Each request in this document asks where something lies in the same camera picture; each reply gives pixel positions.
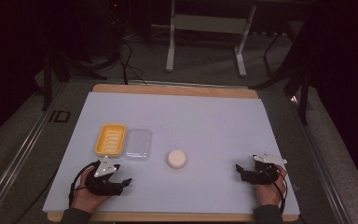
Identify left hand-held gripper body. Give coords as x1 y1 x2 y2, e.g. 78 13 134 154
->
85 155 123 197

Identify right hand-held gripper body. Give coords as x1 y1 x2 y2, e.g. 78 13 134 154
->
241 151 288 187

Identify person's right hand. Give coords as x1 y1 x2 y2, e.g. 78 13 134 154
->
255 164 289 208

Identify person's left hand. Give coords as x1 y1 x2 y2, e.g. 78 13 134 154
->
71 166 110 215

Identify yellow soap dish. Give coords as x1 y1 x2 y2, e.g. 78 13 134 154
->
93 123 128 159

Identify clear plastic lid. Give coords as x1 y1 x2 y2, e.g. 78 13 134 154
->
123 128 153 162

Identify round white soap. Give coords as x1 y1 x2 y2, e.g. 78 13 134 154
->
167 149 187 170

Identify white table mat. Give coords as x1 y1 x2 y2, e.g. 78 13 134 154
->
42 91 301 217

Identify dark tripod stand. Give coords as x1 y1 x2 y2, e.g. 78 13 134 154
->
40 46 109 112
249 18 315 126

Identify white work board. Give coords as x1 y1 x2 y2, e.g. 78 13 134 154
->
47 83 300 223

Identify white metal stand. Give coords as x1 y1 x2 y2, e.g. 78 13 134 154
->
165 0 257 78

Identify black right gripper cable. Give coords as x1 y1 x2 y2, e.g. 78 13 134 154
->
268 169 289 217

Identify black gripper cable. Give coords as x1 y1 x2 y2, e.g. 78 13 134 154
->
68 160 103 209
268 169 289 217

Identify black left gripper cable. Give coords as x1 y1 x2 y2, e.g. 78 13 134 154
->
68 160 103 209

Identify metal floor rail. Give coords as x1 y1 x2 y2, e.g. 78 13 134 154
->
0 82 71 224
288 94 353 224

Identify black floor cables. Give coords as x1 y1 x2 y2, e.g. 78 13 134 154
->
117 36 148 86

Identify black metal frame legs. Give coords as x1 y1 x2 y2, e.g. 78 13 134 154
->
262 30 295 77

